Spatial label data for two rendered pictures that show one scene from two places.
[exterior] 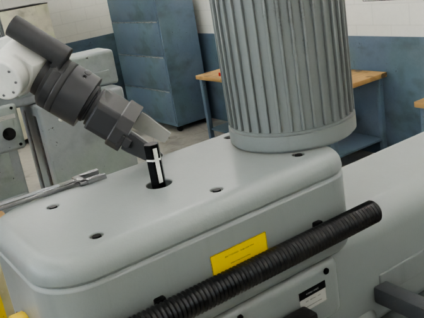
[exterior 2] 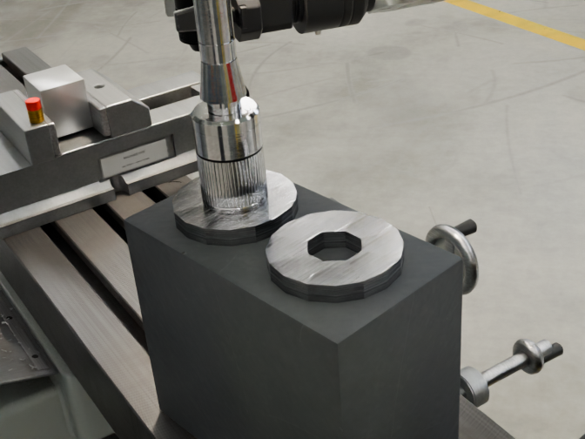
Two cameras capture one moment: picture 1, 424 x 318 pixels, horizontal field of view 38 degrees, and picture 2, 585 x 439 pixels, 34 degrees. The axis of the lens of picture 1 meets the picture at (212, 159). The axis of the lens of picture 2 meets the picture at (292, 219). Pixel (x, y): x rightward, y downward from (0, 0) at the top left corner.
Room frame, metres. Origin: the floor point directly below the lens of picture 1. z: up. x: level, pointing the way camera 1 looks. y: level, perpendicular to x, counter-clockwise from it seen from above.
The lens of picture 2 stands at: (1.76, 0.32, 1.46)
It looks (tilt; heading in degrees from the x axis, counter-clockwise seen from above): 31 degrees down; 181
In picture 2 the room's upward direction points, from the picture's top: 5 degrees counter-clockwise
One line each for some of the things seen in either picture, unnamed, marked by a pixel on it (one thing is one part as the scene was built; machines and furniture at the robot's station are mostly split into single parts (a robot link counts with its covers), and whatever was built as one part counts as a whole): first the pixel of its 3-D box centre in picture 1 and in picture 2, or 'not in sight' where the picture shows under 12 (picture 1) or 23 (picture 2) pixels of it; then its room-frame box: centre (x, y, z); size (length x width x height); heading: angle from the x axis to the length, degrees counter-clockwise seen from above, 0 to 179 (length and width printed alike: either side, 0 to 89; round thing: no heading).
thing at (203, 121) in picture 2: not in sight; (225, 114); (1.17, 0.27, 1.19); 0.05 x 0.05 x 0.01
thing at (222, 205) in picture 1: (178, 231); not in sight; (0.82, 0.07, 1.81); 0.47 x 0.26 x 0.16; 122
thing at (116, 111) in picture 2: not in sight; (105, 100); (0.72, 0.09, 1.02); 0.12 x 0.06 x 0.04; 31
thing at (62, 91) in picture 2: not in sight; (57, 101); (0.75, 0.04, 1.03); 0.06 x 0.05 x 0.06; 31
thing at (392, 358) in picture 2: not in sight; (292, 335); (1.21, 0.30, 1.03); 0.22 x 0.12 x 0.20; 42
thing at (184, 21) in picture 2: not in sight; (205, 18); (0.80, 0.22, 1.13); 0.06 x 0.02 x 0.03; 107
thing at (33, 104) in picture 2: not in sight; (35, 110); (0.81, 0.03, 1.05); 0.02 x 0.02 x 0.03
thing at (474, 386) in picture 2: not in sight; (508, 367); (0.66, 0.60, 0.51); 0.22 x 0.06 x 0.06; 122
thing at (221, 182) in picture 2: not in sight; (231, 159); (1.17, 0.27, 1.16); 0.05 x 0.05 x 0.06
